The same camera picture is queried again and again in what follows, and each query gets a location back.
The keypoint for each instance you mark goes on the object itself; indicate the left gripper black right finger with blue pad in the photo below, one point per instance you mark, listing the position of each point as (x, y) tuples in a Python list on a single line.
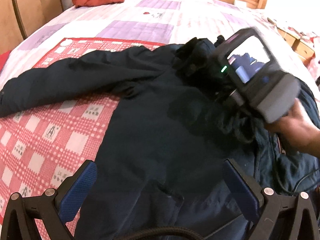
[(273, 216)]

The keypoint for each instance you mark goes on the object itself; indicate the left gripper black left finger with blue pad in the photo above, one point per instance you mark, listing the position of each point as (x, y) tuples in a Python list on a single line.
[(55, 207)]

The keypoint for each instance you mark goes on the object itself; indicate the dark navy padded jacket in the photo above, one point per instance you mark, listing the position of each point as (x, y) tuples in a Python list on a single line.
[(160, 162)]

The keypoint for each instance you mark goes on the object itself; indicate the person's right hand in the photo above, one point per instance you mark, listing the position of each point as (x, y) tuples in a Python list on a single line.
[(298, 129)]

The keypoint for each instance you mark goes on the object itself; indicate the wooden bedside cabinet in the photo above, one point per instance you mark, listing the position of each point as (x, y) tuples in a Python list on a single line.
[(295, 40)]

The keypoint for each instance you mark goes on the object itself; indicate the red white checkered mat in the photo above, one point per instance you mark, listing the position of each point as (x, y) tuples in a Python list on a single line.
[(42, 146)]

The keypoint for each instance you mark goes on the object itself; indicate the purple white patchwork bedsheet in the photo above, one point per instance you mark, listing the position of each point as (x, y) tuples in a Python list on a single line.
[(161, 21)]

